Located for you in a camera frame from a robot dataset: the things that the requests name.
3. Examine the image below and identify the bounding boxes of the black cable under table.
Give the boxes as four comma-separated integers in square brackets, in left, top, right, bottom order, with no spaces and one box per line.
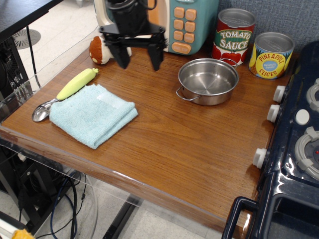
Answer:
[34,174,88,239]

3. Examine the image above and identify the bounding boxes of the silver steel pot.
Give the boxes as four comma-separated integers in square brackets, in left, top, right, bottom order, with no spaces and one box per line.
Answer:
[176,58,239,106]

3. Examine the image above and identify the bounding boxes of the clear acrylic table guard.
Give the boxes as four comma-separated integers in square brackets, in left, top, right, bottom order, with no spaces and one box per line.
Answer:
[0,71,241,228]

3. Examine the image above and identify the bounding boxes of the toy microwave teal cream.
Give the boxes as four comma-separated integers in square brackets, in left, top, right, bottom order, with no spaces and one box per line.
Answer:
[93,0,220,56]

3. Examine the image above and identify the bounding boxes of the pineapple slices can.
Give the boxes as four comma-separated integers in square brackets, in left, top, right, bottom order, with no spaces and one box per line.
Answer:
[249,32,295,80]

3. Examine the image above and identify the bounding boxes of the tomato sauce can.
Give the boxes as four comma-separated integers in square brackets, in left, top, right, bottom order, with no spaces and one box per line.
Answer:
[212,8,256,66]

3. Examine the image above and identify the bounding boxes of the light blue folded rag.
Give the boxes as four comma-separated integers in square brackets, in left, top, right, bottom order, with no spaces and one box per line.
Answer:
[49,85,138,149]

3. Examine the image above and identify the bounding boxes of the white stove knob middle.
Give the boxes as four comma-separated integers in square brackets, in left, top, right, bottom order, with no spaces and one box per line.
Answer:
[267,105,280,123]

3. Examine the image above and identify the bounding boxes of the blue cable under table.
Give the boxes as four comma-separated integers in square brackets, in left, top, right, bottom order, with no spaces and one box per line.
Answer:
[49,174,78,239]

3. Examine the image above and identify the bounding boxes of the dark blue toy stove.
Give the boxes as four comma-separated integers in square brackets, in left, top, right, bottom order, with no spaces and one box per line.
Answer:
[222,41,319,239]

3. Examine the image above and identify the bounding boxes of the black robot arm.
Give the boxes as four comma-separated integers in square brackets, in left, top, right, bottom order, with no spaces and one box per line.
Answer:
[100,0,167,71]

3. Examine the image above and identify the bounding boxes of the white stove knob bottom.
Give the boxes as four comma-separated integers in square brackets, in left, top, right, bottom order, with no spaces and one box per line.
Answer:
[253,148,267,169]

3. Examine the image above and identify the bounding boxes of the green handled ice cream scoop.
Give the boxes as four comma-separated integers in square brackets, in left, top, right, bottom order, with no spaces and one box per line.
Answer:
[32,68,99,122]

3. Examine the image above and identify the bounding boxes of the plush mushroom toy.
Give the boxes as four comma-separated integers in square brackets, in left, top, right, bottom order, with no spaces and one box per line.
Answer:
[89,36,132,65]

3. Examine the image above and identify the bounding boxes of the white stove knob top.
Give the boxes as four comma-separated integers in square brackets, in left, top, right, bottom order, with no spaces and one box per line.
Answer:
[273,86,286,103]

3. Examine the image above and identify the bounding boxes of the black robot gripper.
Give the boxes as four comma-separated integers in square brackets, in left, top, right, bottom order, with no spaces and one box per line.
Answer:
[100,6,167,71]

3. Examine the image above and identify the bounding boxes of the white stove knob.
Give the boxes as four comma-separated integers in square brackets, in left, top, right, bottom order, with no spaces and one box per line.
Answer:
[273,86,286,103]
[267,105,280,123]
[253,148,267,169]

